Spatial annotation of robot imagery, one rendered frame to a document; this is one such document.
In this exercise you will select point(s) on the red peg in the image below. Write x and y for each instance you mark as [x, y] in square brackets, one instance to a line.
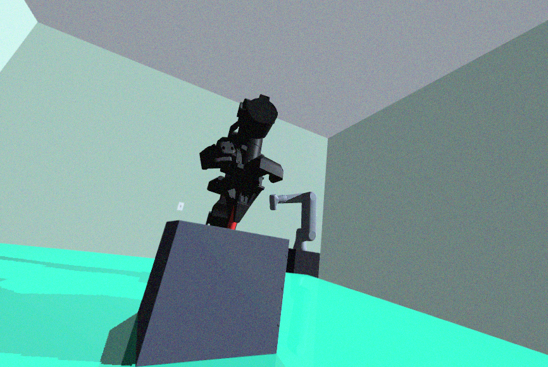
[231, 223]

